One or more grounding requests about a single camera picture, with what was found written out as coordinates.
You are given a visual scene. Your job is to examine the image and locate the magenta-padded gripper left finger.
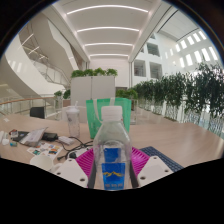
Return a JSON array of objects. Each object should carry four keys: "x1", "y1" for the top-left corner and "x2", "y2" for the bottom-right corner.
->
[{"x1": 53, "y1": 147, "x2": 98, "y2": 190}]

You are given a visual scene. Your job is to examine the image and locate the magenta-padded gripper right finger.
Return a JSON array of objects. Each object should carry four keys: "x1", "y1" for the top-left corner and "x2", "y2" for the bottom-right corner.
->
[{"x1": 128, "y1": 146, "x2": 175, "y2": 190}]

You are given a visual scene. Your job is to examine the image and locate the clear blue-label water bottle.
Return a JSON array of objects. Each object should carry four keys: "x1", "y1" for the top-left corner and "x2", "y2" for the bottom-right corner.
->
[{"x1": 92, "y1": 105, "x2": 133, "y2": 192}]

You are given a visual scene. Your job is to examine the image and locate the white power adapter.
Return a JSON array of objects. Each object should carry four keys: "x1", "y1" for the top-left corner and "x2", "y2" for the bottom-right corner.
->
[{"x1": 58, "y1": 135, "x2": 76, "y2": 146}]

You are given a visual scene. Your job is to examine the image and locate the small black pouch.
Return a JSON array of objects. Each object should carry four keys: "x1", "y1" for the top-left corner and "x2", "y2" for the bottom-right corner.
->
[{"x1": 41, "y1": 132, "x2": 60, "y2": 142}]

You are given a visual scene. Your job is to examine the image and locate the translucent tumbler with straw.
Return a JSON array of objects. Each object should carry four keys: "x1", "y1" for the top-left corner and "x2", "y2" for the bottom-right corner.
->
[{"x1": 65, "y1": 100, "x2": 82, "y2": 139}]

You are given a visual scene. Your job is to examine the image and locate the white booklet on brown pad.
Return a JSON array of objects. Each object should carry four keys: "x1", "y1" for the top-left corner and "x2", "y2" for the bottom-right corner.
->
[{"x1": 19, "y1": 126, "x2": 49, "y2": 148}]

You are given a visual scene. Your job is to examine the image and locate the white chair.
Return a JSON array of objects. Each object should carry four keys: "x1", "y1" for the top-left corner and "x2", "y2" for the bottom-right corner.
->
[{"x1": 61, "y1": 105, "x2": 88, "y2": 124}]

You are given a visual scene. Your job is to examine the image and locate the green tote bag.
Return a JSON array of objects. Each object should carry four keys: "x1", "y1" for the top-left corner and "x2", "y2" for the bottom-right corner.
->
[{"x1": 85, "y1": 97, "x2": 133, "y2": 140}]

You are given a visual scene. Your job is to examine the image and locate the black flat phone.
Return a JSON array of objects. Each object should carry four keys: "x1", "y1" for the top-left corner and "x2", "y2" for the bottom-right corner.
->
[{"x1": 11, "y1": 130, "x2": 31, "y2": 143}]

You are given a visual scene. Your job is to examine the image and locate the black chair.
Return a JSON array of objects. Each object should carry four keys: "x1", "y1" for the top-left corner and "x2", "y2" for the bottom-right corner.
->
[{"x1": 29, "y1": 106, "x2": 46, "y2": 120}]

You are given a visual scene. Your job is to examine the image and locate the small red-black device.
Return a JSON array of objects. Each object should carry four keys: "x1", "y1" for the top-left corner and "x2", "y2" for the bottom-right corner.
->
[{"x1": 8, "y1": 129, "x2": 20, "y2": 138}]

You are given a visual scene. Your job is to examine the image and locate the planter with dark green plants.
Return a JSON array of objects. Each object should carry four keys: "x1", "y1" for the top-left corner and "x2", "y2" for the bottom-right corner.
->
[{"x1": 53, "y1": 89, "x2": 72, "y2": 108}]

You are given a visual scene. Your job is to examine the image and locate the planter with light green plants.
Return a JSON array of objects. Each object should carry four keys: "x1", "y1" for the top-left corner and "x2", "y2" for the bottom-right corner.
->
[{"x1": 114, "y1": 87, "x2": 139, "y2": 111}]

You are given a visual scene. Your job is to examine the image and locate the row of green hedge plants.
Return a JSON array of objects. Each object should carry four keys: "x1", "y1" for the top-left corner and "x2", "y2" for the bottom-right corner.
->
[{"x1": 114, "y1": 63, "x2": 224, "y2": 138}]

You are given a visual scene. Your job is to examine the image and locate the white cabinet with plants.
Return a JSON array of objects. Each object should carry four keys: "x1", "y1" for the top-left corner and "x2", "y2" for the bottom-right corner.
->
[{"x1": 69, "y1": 68, "x2": 118, "y2": 116}]

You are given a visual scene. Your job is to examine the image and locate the glass railing with wooden handrail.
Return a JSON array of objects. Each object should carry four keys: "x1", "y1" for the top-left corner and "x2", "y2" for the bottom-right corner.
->
[{"x1": 0, "y1": 95, "x2": 56, "y2": 118}]

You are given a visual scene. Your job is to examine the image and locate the ceiling strip lights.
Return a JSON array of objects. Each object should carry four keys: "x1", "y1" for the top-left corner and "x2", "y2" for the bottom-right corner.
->
[{"x1": 65, "y1": 3, "x2": 149, "y2": 58}]

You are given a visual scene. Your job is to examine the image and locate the black cable bundle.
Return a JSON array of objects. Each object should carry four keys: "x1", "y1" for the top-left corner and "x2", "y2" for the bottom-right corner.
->
[{"x1": 56, "y1": 138, "x2": 94, "y2": 161}]

